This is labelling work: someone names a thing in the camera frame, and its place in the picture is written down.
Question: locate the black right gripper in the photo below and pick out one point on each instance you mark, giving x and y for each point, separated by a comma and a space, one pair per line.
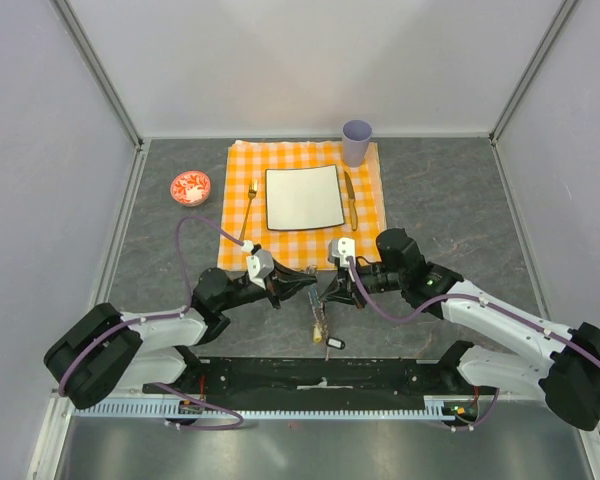
336, 292

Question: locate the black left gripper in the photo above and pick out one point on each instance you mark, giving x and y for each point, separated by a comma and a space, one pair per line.
291, 281

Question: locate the yellow key tag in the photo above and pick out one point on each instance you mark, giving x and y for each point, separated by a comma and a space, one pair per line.
317, 334

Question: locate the black key tag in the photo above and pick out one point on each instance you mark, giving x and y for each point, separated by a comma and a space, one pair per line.
335, 343

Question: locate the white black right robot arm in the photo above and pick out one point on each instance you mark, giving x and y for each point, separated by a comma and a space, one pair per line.
546, 361

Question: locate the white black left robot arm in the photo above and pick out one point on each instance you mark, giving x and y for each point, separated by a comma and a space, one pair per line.
108, 349

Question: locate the white square plate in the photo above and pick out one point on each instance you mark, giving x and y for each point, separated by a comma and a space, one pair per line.
303, 199

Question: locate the gold fork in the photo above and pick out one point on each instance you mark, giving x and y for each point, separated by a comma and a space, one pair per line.
252, 193

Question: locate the orange white checkered cloth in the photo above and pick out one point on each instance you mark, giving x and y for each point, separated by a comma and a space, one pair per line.
301, 249

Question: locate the gold knife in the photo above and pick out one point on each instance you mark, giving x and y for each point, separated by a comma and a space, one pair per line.
351, 202

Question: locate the red white patterned bowl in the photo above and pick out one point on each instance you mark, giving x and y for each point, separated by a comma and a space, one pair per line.
191, 188

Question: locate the lilac plastic cup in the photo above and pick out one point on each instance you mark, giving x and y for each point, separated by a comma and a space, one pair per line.
356, 136

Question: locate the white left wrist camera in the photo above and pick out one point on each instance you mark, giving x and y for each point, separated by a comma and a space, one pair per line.
260, 263

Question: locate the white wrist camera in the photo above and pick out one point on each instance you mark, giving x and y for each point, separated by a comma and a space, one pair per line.
340, 250
260, 263

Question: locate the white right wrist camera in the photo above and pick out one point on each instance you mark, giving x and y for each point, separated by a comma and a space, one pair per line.
340, 250

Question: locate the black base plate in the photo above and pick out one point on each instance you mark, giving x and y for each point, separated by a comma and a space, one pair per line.
311, 384

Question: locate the grey slotted cable duct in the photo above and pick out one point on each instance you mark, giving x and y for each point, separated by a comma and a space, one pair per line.
172, 408

